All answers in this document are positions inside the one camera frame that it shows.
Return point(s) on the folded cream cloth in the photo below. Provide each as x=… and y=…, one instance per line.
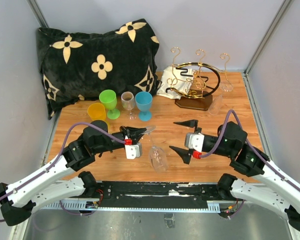
x=172, y=78

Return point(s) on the green plastic goblet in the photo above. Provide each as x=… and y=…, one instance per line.
x=109, y=100

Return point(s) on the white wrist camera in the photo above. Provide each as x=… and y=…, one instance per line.
x=132, y=150
x=194, y=142

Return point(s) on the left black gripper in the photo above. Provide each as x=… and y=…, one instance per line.
x=133, y=133

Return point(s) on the black floral plush pillow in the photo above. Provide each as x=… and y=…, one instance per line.
x=79, y=66

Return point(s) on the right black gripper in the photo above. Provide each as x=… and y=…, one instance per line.
x=184, y=153

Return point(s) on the tall clear champagne flute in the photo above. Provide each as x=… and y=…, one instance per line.
x=216, y=104

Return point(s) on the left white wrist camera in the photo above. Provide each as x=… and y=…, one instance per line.
x=132, y=150

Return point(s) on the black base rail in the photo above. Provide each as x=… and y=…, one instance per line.
x=160, y=197

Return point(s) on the yellow plastic goblet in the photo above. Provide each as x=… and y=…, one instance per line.
x=97, y=111

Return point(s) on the gold and black wine glass rack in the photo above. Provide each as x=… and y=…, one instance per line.
x=205, y=84

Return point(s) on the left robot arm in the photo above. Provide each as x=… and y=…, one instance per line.
x=63, y=177

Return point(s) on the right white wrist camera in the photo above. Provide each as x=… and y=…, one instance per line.
x=194, y=142

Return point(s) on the brown tinted clear goblet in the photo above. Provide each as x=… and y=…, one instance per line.
x=128, y=103

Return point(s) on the blue plastic goblet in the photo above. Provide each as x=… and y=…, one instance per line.
x=144, y=101

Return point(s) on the short clear wine glass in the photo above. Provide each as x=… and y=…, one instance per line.
x=156, y=155

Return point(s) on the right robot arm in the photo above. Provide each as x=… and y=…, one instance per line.
x=231, y=142

